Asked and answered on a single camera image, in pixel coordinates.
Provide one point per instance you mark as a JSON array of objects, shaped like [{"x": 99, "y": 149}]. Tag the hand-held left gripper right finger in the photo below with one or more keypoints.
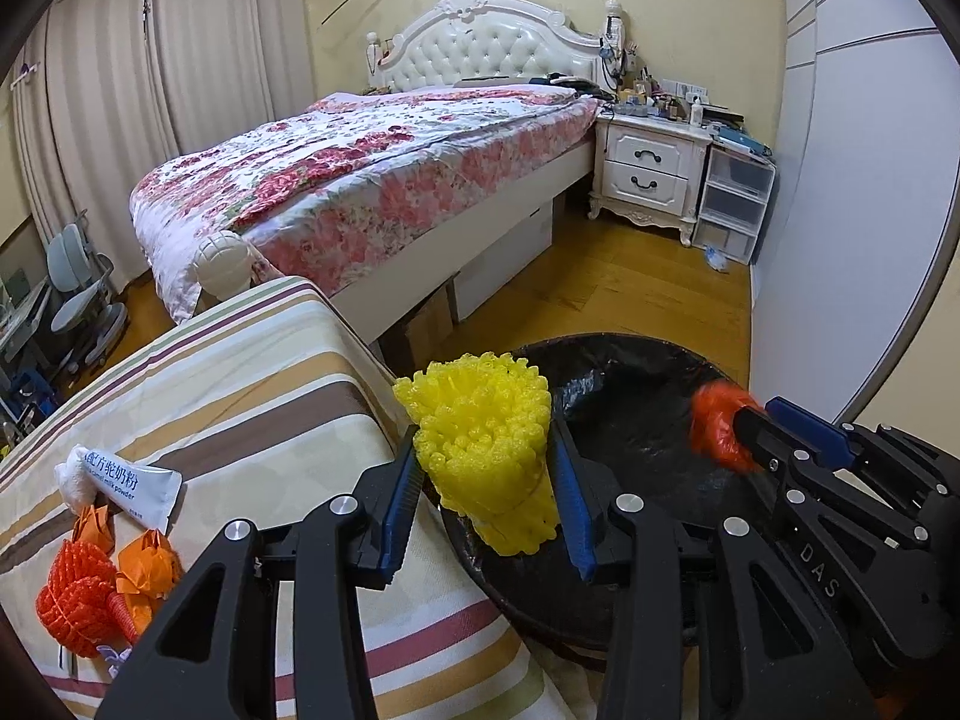
[{"x": 574, "y": 502}]

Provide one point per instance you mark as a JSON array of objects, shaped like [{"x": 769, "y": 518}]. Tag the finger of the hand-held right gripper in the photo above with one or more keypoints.
[
  {"x": 765, "y": 439},
  {"x": 814, "y": 429}
]

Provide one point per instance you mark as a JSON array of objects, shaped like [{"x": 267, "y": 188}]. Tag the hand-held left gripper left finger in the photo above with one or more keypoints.
[{"x": 401, "y": 499}]

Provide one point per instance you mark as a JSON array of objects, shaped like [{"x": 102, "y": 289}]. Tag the orange plastic bag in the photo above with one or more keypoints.
[{"x": 712, "y": 420}]

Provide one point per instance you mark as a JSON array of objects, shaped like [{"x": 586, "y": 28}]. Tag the yellow foam fruit net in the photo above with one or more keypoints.
[{"x": 480, "y": 450}]

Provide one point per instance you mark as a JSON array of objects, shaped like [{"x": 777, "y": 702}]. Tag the black lined waste bin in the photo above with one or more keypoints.
[{"x": 637, "y": 420}]

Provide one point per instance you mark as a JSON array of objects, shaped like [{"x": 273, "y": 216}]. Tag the orange paper piece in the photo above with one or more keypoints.
[
  {"x": 94, "y": 529},
  {"x": 146, "y": 570}
]

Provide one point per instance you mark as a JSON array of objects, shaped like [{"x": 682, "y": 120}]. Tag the orange foam fruit net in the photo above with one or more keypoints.
[{"x": 75, "y": 600}]

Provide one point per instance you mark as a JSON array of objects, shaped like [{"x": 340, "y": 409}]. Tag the brown cardboard box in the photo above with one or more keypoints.
[{"x": 427, "y": 322}]

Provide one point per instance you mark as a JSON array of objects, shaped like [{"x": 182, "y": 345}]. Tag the crumpled plastic bottle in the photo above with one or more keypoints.
[{"x": 715, "y": 257}]

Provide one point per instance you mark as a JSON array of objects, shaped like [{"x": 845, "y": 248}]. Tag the striped blanket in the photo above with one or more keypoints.
[{"x": 247, "y": 390}]

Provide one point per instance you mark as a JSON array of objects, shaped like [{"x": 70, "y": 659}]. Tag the clear plastic drawer unit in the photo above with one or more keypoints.
[{"x": 731, "y": 195}]

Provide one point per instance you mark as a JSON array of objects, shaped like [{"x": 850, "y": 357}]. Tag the white storage box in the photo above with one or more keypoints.
[{"x": 510, "y": 255}]

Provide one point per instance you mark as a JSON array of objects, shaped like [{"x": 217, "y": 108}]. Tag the white printed sachet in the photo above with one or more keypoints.
[{"x": 135, "y": 480}]

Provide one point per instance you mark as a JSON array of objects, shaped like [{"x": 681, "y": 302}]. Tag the white wardrobe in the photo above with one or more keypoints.
[{"x": 862, "y": 165}]

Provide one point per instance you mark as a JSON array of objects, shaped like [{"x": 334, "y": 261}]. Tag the blue flat box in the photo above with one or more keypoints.
[{"x": 742, "y": 141}]

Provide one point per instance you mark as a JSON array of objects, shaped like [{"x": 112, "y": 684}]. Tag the white nightstand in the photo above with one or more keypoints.
[{"x": 645, "y": 165}]

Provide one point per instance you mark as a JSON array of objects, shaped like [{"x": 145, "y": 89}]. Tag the white crumpled tissue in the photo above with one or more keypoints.
[{"x": 71, "y": 487}]

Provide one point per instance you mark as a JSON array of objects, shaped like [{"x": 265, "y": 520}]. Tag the small pale plastic scrap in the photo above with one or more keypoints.
[{"x": 112, "y": 660}]

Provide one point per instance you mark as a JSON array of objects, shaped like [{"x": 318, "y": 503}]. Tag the small white bottle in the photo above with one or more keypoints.
[{"x": 698, "y": 111}]

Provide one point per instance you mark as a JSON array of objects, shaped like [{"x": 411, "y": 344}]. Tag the floral quilt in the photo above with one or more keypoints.
[{"x": 360, "y": 157}]

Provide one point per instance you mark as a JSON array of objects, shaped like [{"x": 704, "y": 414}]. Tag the clutter of small items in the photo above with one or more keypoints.
[{"x": 652, "y": 94}]

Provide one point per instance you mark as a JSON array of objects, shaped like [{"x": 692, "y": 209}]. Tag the blue plastic stool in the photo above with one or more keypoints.
[{"x": 30, "y": 394}]

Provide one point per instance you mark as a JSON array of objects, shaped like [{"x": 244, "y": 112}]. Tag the grey desk chair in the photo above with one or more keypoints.
[{"x": 75, "y": 270}]

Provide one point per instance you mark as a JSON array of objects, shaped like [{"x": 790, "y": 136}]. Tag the white desk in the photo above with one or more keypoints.
[{"x": 22, "y": 315}]

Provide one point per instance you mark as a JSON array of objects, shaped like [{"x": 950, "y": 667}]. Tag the white bed with tufted headboard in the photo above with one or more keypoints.
[{"x": 487, "y": 37}]

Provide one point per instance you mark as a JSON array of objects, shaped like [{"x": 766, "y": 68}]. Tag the beige curtain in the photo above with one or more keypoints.
[
  {"x": 97, "y": 127},
  {"x": 225, "y": 45}
]

